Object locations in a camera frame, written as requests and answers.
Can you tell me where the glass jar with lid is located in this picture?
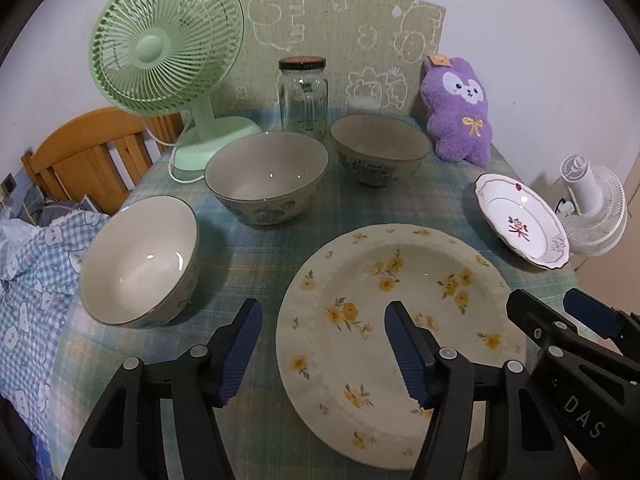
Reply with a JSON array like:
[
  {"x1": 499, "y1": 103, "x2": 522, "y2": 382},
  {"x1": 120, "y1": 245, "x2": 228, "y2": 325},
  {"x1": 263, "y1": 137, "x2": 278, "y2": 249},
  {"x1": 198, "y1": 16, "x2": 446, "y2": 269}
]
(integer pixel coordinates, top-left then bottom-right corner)
[{"x1": 278, "y1": 56, "x2": 329, "y2": 141}]

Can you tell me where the wooden bed headboard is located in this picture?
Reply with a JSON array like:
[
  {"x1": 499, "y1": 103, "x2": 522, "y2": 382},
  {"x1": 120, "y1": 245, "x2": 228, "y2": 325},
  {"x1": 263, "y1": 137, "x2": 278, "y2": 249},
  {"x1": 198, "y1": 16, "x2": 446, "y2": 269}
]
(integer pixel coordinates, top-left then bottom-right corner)
[{"x1": 21, "y1": 106, "x2": 186, "y2": 216}]

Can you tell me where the cream bowl with blue print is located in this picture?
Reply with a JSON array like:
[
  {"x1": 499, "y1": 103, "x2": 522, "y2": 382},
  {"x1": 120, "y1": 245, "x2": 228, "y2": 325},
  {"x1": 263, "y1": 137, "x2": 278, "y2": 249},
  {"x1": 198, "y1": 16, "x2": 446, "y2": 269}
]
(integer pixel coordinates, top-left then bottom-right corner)
[{"x1": 329, "y1": 115, "x2": 432, "y2": 187}]

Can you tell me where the purple plush rabbit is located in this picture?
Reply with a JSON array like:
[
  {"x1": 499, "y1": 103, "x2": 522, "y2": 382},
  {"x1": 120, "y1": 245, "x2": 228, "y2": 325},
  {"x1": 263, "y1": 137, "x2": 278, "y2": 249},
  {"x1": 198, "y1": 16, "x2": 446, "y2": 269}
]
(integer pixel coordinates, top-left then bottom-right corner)
[{"x1": 419, "y1": 54, "x2": 496, "y2": 167}]

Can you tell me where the white fan cable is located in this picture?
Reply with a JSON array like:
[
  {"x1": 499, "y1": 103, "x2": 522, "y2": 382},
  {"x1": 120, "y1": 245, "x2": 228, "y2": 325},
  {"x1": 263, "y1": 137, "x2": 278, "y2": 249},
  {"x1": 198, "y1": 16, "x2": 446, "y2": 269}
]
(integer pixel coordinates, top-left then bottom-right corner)
[{"x1": 142, "y1": 125, "x2": 207, "y2": 183}]

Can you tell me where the cream ceramic bowl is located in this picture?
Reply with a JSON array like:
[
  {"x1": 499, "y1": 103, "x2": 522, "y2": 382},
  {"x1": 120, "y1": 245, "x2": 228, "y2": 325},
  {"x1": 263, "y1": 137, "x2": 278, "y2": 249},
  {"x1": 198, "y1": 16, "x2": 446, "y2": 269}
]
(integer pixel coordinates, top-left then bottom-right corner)
[
  {"x1": 79, "y1": 195, "x2": 201, "y2": 329},
  {"x1": 204, "y1": 131, "x2": 330, "y2": 227}
]

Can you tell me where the grey striped cloth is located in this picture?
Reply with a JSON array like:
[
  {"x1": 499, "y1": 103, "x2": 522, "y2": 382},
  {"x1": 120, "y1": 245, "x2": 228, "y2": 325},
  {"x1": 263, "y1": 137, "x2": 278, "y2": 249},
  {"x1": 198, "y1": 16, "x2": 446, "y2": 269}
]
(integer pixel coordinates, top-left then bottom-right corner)
[{"x1": 15, "y1": 185, "x2": 96, "y2": 221}]

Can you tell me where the dark cloth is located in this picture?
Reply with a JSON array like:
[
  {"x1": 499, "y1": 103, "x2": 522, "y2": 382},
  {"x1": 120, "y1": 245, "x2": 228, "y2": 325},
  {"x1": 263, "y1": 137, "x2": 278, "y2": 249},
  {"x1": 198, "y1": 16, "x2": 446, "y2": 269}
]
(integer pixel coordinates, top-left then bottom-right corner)
[{"x1": 0, "y1": 395, "x2": 38, "y2": 480}]

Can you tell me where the white clip fan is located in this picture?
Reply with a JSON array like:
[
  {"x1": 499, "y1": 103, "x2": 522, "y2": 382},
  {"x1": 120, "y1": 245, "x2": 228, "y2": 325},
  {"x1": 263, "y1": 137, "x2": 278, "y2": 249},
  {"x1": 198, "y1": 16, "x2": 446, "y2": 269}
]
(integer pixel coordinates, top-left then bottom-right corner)
[{"x1": 552, "y1": 155, "x2": 628, "y2": 257}]

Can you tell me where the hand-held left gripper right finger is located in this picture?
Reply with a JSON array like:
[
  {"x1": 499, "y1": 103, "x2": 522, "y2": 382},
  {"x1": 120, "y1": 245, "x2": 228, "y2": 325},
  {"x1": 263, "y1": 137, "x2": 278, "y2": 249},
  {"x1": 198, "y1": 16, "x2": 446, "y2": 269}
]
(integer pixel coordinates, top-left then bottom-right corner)
[{"x1": 384, "y1": 300, "x2": 581, "y2": 480}]

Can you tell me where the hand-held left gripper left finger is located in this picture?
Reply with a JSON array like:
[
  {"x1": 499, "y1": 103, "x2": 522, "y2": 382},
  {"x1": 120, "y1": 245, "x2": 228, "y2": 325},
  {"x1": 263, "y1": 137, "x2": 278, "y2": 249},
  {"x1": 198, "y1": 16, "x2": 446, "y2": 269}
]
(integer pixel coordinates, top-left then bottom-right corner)
[{"x1": 61, "y1": 298, "x2": 264, "y2": 480}]

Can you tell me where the blue checked bear blanket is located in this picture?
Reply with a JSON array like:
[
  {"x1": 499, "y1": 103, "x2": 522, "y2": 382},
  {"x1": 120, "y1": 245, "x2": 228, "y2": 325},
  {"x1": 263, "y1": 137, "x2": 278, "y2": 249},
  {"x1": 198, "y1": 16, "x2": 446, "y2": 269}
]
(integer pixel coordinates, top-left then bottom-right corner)
[{"x1": 0, "y1": 200, "x2": 113, "y2": 456}]

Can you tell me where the green printed board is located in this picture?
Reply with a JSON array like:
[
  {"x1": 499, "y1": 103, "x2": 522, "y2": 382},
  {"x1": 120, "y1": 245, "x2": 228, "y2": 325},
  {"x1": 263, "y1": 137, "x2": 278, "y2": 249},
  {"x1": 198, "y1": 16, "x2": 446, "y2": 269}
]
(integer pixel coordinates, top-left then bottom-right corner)
[{"x1": 235, "y1": 0, "x2": 447, "y2": 126}]

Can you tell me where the yellow floral plate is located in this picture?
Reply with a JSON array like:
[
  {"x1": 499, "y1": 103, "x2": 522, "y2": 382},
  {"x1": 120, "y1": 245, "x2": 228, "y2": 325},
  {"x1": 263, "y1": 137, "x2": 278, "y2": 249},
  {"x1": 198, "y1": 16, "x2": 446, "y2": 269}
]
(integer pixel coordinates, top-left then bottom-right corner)
[{"x1": 275, "y1": 225, "x2": 528, "y2": 471}]

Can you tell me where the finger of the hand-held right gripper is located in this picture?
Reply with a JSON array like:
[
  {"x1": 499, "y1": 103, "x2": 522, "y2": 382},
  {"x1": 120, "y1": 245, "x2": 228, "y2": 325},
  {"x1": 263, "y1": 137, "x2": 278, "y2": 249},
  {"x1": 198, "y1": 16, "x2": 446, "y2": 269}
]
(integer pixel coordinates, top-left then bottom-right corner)
[
  {"x1": 506, "y1": 288, "x2": 583, "y2": 361},
  {"x1": 562, "y1": 288, "x2": 640, "y2": 386}
]

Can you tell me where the green desk fan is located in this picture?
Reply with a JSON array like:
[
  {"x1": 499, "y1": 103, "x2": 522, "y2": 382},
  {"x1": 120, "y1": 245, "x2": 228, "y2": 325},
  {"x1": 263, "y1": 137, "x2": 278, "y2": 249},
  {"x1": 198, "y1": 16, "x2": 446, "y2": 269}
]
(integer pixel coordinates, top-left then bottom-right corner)
[{"x1": 89, "y1": 0, "x2": 262, "y2": 183}]

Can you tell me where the white red-rimmed plate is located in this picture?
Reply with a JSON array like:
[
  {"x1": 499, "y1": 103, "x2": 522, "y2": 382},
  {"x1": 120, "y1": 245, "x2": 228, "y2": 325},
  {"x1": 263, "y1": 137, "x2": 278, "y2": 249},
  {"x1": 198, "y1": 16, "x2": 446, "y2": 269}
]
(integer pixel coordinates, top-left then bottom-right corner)
[{"x1": 474, "y1": 172, "x2": 571, "y2": 272}]

